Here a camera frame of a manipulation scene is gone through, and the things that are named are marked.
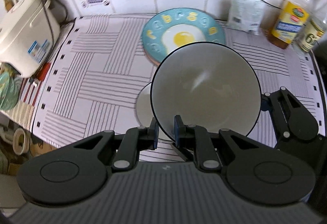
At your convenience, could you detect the glass jar with label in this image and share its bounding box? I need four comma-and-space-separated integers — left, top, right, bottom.
295, 14, 326, 52

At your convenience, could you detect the white rice cooker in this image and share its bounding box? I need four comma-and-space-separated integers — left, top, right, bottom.
1, 0, 60, 78

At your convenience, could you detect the teal fried egg plate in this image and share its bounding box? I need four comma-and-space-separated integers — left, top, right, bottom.
141, 8, 226, 57

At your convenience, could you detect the red striped cloth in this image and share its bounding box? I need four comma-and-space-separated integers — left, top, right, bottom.
1, 62, 52, 131

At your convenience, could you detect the green patterned bowl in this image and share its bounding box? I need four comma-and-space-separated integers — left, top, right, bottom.
0, 71, 22, 111

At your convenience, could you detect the white bowl black rim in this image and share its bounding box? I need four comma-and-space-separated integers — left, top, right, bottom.
150, 42, 261, 139

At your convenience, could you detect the white cup below counter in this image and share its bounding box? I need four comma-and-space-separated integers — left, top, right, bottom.
13, 128, 29, 155

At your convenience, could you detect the white plastic bag package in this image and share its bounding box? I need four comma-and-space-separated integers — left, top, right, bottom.
227, 0, 265, 35

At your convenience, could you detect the yellow label oil bottle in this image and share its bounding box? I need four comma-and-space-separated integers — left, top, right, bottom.
268, 0, 311, 49

